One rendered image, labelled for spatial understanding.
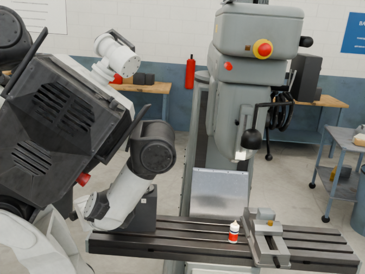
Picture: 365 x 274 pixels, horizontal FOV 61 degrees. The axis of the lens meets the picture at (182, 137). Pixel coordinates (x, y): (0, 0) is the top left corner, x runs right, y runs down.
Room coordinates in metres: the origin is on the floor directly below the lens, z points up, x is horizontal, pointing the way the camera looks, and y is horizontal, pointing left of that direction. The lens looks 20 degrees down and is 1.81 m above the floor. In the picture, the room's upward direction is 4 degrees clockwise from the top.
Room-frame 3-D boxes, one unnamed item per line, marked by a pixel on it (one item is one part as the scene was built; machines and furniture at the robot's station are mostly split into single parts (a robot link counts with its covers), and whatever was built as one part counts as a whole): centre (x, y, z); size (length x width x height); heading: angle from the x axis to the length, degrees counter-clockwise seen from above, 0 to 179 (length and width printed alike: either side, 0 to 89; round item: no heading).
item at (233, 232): (1.19, -0.27, 0.96); 0.04 x 0.04 x 0.11
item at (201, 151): (1.86, -0.23, 0.78); 0.50 x 0.46 x 1.56; 0
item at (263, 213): (1.24, -0.41, 1.01); 0.06 x 0.05 x 0.06; 92
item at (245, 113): (1.13, -0.23, 1.45); 0.04 x 0.04 x 0.21; 0
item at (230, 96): (1.25, -0.23, 1.47); 0.21 x 0.19 x 0.32; 90
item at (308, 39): (1.28, -0.38, 1.79); 0.45 x 0.04 x 0.04; 0
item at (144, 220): (1.26, 0.21, 1.00); 0.22 x 0.12 x 0.20; 96
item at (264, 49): (0.99, -0.23, 1.76); 0.04 x 0.03 x 0.04; 90
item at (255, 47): (1.01, -0.23, 1.76); 0.06 x 0.02 x 0.06; 90
